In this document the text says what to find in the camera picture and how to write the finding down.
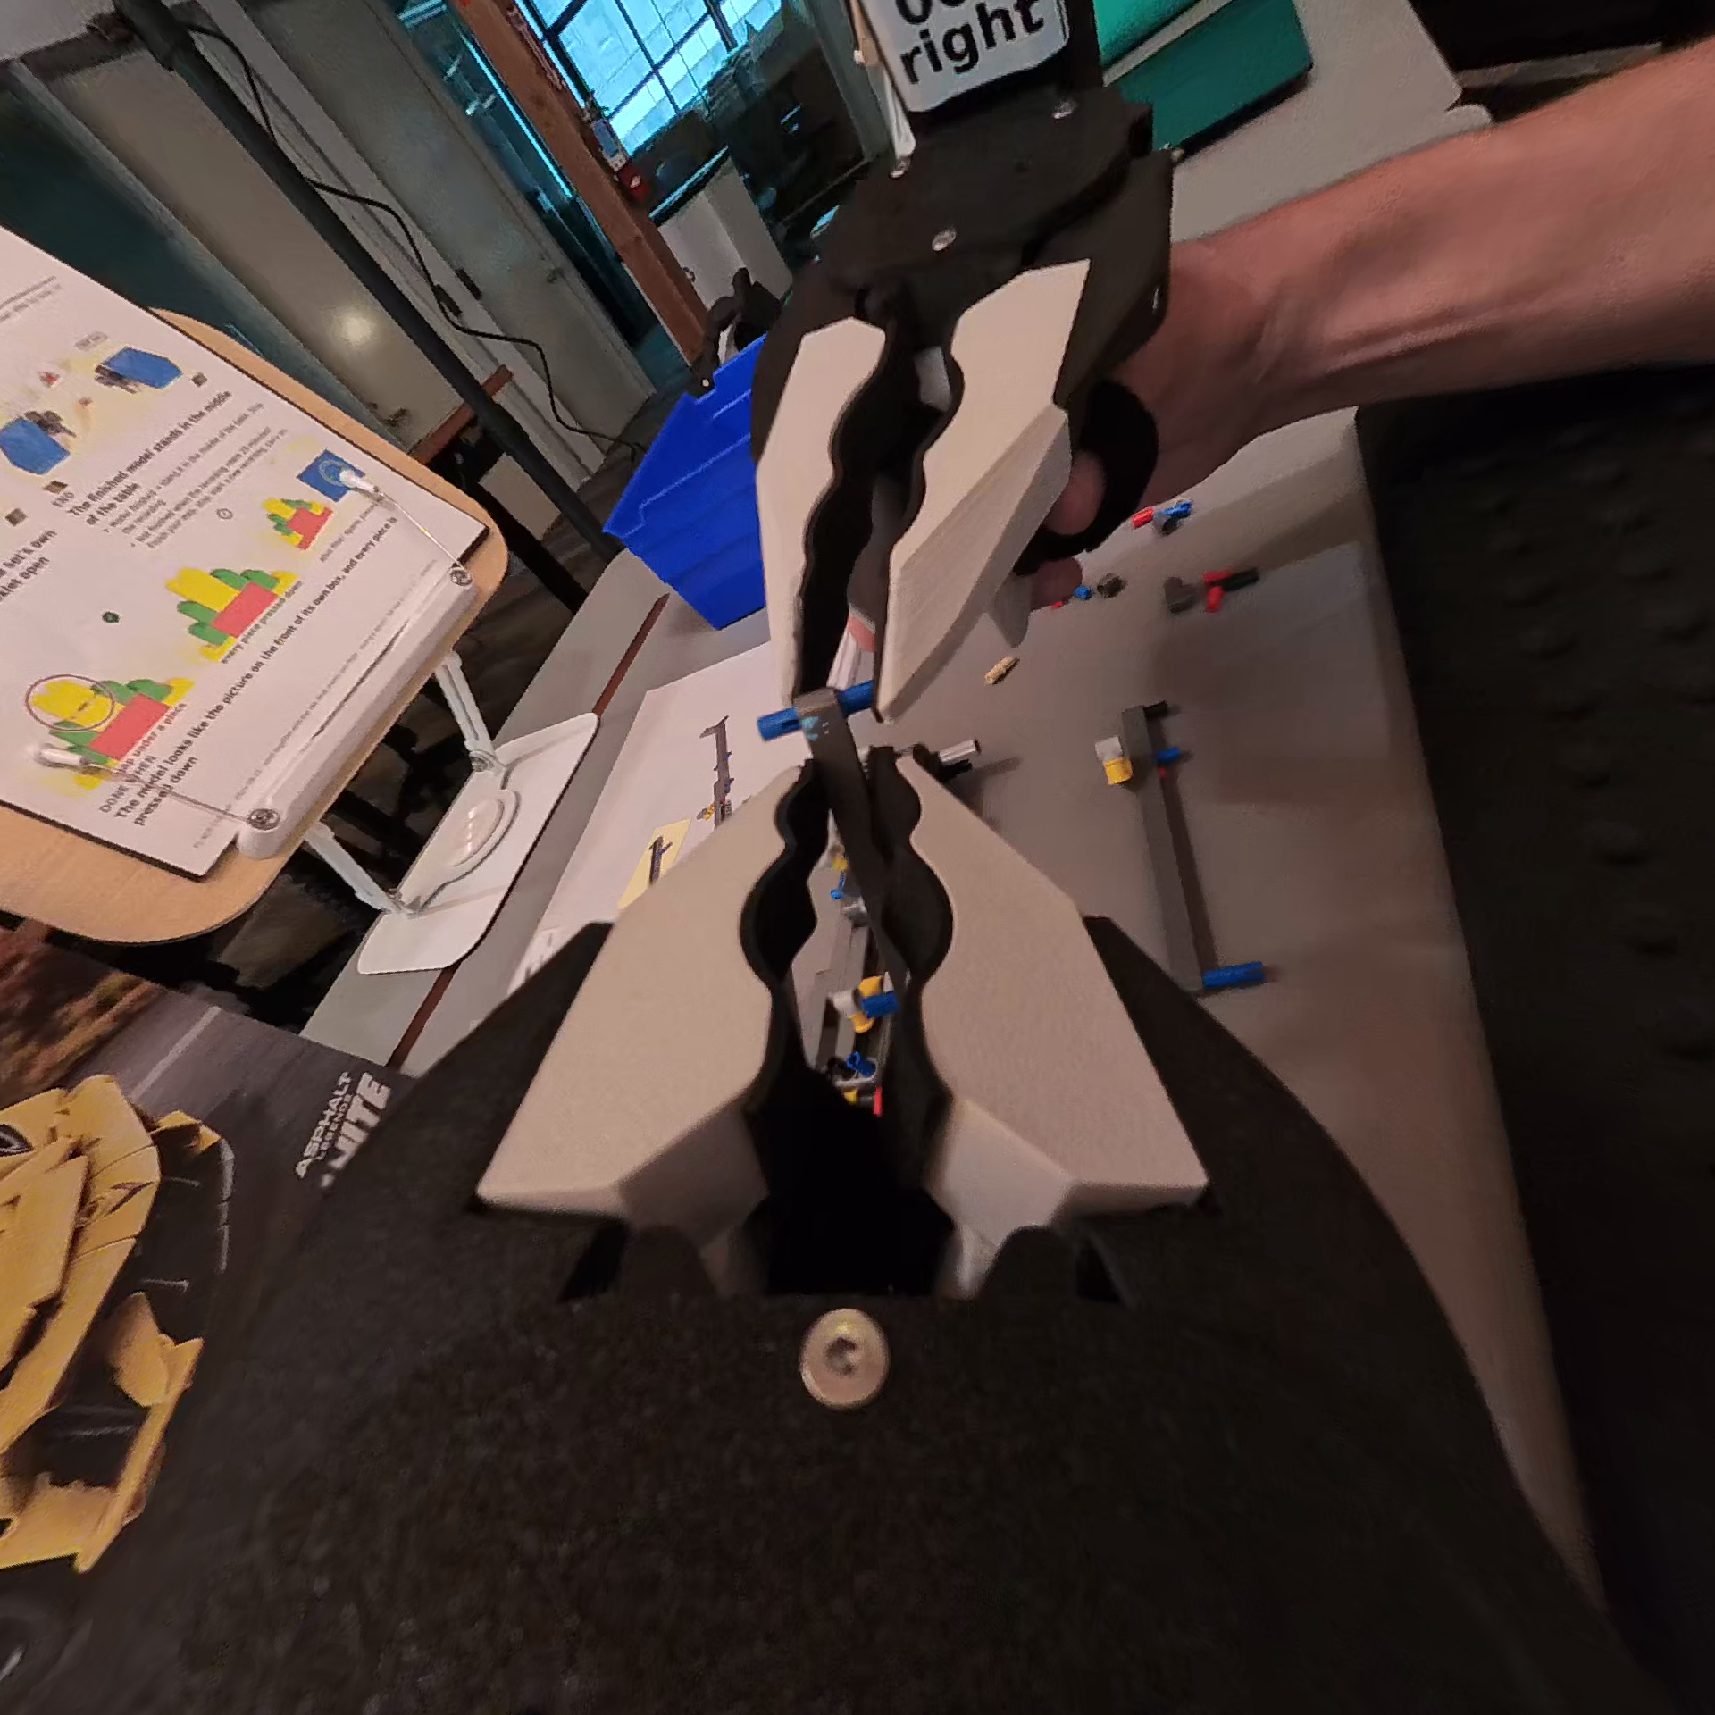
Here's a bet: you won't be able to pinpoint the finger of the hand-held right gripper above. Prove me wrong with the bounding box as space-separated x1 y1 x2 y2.
753 314 897 694
857 257 1095 725

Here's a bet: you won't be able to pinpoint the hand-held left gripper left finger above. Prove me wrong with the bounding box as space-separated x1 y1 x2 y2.
479 767 852 1295

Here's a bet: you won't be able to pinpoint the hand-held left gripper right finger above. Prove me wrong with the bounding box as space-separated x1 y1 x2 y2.
865 749 1212 1295

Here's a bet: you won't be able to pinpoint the blue lego pin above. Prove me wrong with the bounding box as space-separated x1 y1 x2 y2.
753 685 876 741

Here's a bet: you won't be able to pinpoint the long dark grey lego beam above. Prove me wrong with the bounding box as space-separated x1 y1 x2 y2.
790 686 940 1169

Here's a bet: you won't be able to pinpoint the person's right forearm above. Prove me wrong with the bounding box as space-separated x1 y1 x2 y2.
1261 42 1715 423

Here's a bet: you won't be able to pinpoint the partly built lego chassis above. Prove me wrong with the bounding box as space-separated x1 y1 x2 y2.
800 736 982 1121

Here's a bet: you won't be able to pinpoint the scattered small lego pieces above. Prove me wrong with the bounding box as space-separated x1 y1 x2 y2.
984 497 1262 689

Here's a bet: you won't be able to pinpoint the grey lego beam yellow piece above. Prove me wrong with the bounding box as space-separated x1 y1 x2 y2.
1095 700 1269 997

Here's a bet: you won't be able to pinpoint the lego set box yellow car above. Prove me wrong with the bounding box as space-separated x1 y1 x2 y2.
0 938 411 1715

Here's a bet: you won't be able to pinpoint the person's right hand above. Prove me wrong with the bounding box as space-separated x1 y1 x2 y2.
1015 231 1312 608

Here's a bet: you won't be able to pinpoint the blue plastic bin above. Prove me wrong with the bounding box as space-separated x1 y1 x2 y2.
602 334 773 631

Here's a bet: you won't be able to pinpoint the teal felt bag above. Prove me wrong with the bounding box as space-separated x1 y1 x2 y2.
1093 0 1315 152

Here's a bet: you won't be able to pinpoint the open instruction booklet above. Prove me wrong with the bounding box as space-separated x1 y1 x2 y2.
514 685 807 967

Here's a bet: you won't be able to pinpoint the black dimpled mat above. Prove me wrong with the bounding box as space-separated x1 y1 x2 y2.
1357 388 1715 1715

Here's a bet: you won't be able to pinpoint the printed instruction sheet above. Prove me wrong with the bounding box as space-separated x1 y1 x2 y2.
0 229 487 880

